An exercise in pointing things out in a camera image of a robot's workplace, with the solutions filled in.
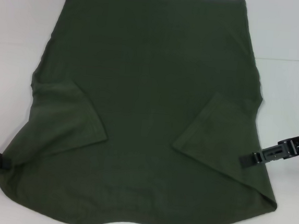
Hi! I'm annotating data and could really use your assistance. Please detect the dark green t-shirt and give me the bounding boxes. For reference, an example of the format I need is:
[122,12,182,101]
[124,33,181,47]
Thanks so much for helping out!
[0,0,296,224]

